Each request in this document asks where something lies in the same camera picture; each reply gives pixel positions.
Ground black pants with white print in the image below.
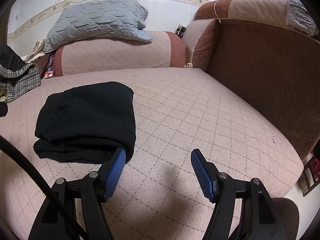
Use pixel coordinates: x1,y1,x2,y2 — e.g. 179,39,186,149
33,81,136,164

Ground pink quilted sofa seat cover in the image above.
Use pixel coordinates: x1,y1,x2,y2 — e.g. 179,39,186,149
1,68,303,239

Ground houndstooth checked jacket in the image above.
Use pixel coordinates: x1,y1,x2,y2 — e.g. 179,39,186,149
0,43,42,104

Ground colourful snack packet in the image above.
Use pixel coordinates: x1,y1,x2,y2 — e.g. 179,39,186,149
44,54,54,79

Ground red brown small cushion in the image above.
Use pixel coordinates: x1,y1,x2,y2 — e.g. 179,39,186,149
182,19,221,72

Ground pink and red bolster cushion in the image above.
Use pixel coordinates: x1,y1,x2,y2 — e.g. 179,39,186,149
53,31,185,77

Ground grey quilted pillow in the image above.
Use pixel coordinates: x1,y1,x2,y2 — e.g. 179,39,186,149
43,0,153,54

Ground black cable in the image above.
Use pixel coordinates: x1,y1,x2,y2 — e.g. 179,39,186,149
0,134,54,205

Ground small dark keychain object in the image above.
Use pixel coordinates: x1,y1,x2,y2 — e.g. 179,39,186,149
175,24,186,38

